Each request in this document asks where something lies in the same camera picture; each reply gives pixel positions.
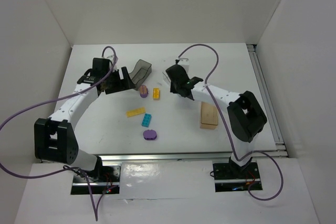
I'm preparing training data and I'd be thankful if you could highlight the purple pink lego piece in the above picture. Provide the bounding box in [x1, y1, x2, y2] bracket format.
[139, 85, 149, 98]

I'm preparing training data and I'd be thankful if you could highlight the short yellow lego brick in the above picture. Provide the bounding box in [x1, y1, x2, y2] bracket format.
[152, 88, 160, 100]

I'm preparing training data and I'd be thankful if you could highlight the long yellow lego brick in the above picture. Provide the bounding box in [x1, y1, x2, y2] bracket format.
[126, 107, 146, 118]

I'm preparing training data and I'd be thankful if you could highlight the teal lego brick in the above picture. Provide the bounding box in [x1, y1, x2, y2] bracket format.
[141, 113, 152, 127]

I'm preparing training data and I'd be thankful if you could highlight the purple rounded lego brick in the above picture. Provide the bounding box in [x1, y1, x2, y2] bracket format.
[143, 130, 158, 141]

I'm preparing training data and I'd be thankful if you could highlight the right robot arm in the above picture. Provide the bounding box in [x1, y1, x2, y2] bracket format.
[166, 63, 267, 172]

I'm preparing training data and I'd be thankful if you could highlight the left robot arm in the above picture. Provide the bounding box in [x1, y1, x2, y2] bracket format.
[34, 56, 135, 179]

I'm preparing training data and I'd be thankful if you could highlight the clear plastic container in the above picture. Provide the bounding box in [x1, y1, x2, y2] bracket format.
[162, 72, 171, 87]

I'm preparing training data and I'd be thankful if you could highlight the smoky grey plastic container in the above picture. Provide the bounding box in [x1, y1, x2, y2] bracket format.
[129, 59, 152, 90]

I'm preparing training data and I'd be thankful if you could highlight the amber plastic container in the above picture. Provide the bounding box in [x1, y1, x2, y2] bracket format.
[200, 102, 218, 130]

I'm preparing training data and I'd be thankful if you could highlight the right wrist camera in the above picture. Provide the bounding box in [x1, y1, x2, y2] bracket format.
[175, 58, 190, 73]

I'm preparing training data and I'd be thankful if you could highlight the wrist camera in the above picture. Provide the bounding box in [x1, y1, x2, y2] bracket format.
[175, 58, 190, 73]
[105, 55, 118, 64]

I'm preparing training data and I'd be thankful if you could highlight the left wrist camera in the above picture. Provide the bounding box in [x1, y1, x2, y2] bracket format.
[105, 55, 118, 64]

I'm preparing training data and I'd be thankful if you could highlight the aluminium front rail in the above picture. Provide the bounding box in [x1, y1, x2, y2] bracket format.
[40, 150, 289, 164]

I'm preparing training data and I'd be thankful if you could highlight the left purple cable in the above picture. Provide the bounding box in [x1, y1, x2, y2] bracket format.
[0, 46, 119, 221]

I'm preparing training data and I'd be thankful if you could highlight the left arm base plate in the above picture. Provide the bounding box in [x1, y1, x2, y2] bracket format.
[70, 164, 121, 195]

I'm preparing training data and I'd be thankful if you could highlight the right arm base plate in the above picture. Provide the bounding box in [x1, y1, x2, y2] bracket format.
[209, 162, 263, 193]

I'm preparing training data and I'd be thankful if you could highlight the aluminium side rail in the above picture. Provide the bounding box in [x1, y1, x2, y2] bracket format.
[246, 44, 287, 152]

